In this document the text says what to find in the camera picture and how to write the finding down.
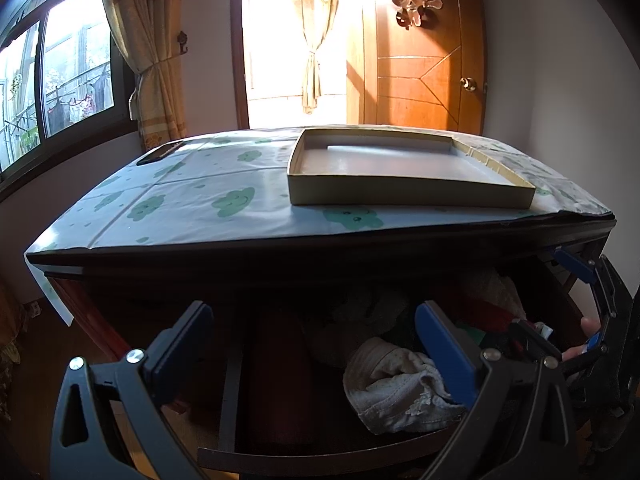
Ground brass door knob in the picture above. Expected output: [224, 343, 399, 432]
[460, 77, 477, 92]

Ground window with dark frame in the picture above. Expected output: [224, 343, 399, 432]
[1, 0, 136, 196]

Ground white dotted underwear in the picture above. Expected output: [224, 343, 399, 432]
[343, 337, 466, 434]

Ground bright red underwear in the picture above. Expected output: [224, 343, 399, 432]
[473, 300, 518, 333]

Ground black smartphone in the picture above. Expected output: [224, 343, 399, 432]
[137, 141, 186, 166]

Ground cloud-print table cover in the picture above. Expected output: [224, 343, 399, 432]
[24, 126, 615, 328]

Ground yellow window curtain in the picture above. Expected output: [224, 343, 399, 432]
[102, 0, 186, 150]

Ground shallow cardboard box tray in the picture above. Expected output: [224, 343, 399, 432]
[288, 126, 536, 209]

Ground wall curtain hook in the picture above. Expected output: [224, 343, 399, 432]
[177, 30, 189, 55]

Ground open dresser drawer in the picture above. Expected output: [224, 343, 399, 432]
[198, 360, 459, 479]

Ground double happiness door ornament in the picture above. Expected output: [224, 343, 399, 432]
[392, 0, 444, 30]

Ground orange wooden door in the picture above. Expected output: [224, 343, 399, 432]
[356, 0, 486, 134]

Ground balcony curtain tied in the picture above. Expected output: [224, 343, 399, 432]
[293, 0, 340, 115]

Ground person's right hand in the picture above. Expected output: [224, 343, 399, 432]
[562, 316, 601, 362]

